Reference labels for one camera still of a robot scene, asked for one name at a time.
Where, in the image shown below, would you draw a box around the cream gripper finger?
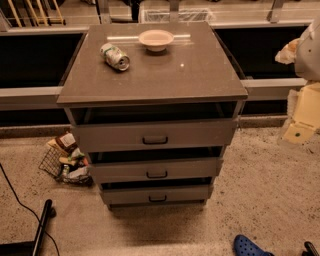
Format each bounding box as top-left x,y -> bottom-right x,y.
275,39 -> 299,65
281,83 -> 320,144

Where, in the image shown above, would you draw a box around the grey top drawer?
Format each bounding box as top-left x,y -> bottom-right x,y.
72,119 -> 237,153

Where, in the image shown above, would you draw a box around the grey drawer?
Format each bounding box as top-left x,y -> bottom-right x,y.
101,185 -> 213,205
72,119 -> 237,153
89,157 -> 223,183

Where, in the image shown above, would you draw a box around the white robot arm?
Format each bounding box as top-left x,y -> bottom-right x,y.
275,17 -> 320,144

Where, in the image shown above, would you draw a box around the grey drawer cabinet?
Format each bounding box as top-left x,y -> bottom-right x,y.
56,21 -> 249,211

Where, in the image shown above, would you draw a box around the grey middle drawer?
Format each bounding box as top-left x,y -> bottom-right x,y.
89,157 -> 223,183

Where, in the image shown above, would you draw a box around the grey bottom drawer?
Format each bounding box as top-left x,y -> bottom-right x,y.
101,185 -> 213,205

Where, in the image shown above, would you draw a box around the grey metal railing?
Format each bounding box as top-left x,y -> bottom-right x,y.
0,78 -> 306,111

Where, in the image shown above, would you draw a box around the white mesh bin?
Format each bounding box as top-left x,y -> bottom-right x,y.
139,8 -> 216,23

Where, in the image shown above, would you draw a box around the white paper bowl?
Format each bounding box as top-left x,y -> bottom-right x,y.
138,30 -> 174,52

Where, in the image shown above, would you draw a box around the black object bottom right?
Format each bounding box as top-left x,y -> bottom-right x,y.
301,241 -> 320,256

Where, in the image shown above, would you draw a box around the blue perforated clog shoe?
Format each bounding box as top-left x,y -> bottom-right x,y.
233,235 -> 274,256

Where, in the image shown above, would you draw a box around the crushed green soda can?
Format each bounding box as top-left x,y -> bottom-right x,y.
100,43 -> 130,71

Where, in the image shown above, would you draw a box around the wooden chair legs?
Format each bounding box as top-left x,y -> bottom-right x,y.
1,0 -> 66,28

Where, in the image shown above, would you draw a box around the wire basket with snack bags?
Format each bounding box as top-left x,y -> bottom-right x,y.
39,132 -> 93,187

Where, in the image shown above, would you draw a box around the black floor cable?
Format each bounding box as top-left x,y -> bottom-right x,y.
0,163 -> 61,256

